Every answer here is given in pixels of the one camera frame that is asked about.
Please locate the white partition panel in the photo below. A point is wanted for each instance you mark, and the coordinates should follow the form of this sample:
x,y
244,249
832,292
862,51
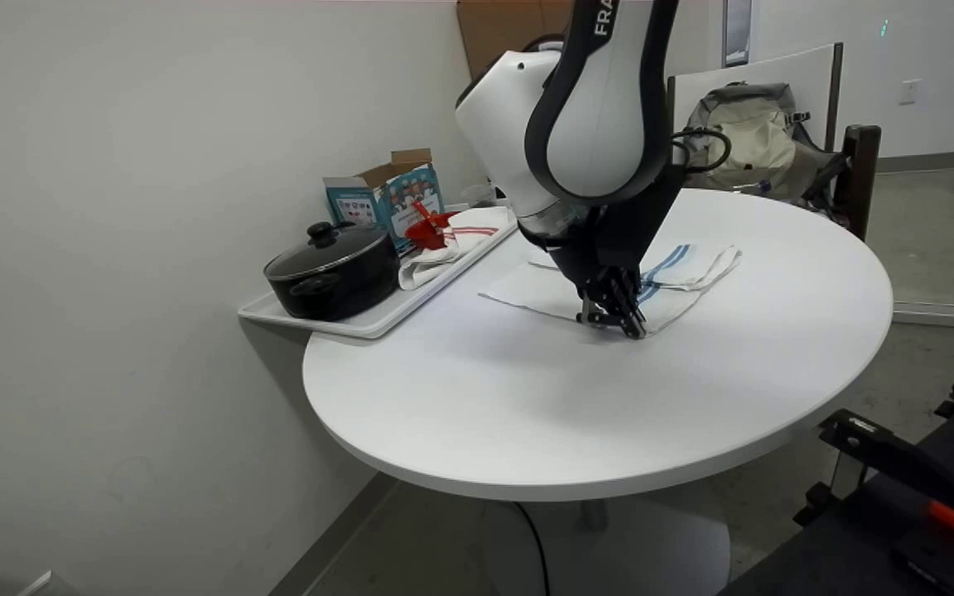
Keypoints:
x,y
764,69

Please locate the black cart top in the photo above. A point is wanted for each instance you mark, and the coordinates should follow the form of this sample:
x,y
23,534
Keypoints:
x,y
886,530

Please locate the black pot with lid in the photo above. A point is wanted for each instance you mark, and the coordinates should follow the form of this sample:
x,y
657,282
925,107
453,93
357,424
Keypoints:
x,y
329,282

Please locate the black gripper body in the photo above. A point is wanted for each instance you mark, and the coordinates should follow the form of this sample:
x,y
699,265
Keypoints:
x,y
610,235

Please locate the white rectangular tray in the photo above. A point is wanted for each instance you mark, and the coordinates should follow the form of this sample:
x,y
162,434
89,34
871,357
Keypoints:
x,y
389,317

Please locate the white red-striped cloth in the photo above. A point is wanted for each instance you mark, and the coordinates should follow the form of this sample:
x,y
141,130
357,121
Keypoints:
x,y
431,249

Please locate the round white table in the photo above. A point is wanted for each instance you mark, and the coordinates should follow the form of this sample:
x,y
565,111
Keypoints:
x,y
610,407

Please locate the white blue-striped table cloth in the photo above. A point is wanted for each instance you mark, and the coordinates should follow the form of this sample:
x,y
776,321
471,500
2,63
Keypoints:
x,y
685,277

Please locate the dark wooden chair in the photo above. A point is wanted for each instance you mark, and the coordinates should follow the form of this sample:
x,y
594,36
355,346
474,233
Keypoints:
x,y
860,176

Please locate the large brown cardboard box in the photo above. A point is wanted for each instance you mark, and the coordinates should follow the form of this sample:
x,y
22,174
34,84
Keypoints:
x,y
496,34

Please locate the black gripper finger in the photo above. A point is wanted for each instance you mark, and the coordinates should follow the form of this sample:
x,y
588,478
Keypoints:
x,y
627,313
594,301

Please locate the blue printed cardboard carton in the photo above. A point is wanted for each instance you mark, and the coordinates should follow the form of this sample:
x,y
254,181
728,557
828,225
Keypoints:
x,y
411,185

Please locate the orange black bar clamp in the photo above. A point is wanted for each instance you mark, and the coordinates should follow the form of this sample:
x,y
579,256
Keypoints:
x,y
894,463

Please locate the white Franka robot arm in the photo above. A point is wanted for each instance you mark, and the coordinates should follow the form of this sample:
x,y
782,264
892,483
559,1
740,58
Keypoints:
x,y
596,100

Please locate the white wall outlet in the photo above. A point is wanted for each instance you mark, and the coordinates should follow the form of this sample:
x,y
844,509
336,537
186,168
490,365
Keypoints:
x,y
907,93

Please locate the beige fabric bag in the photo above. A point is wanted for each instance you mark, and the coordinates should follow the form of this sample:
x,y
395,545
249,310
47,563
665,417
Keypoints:
x,y
753,132

